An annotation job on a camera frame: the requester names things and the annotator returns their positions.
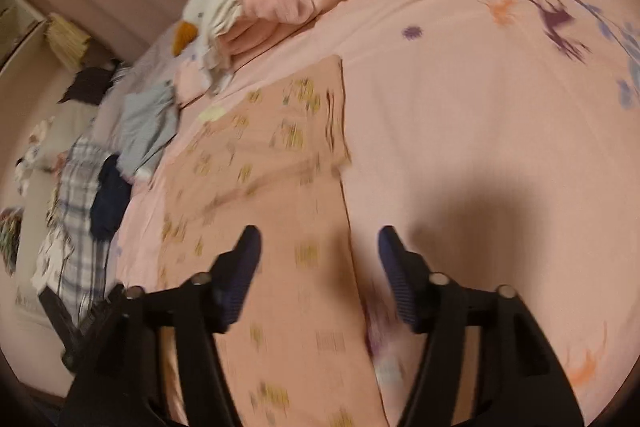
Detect orange duck print shirt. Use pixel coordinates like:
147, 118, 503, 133
158, 56, 386, 426

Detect folded white and pink clothes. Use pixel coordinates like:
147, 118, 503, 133
198, 0, 314, 94

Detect plaid blanket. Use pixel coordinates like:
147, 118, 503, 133
47, 135, 111, 324

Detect white patterned garment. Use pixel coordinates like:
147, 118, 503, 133
32, 225, 75, 294

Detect dark navy garment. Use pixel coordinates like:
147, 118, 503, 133
90, 154, 132, 242

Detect grey garment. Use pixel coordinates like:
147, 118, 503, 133
117, 80, 179, 178

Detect beige pillow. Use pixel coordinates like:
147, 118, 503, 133
16, 101, 98, 281

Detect dark brown cushion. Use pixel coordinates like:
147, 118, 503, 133
58, 61, 122, 106

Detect pink printed duvet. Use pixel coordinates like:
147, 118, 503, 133
116, 0, 639, 426

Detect yellow hanging fabric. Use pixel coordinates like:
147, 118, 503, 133
44, 13, 91, 74

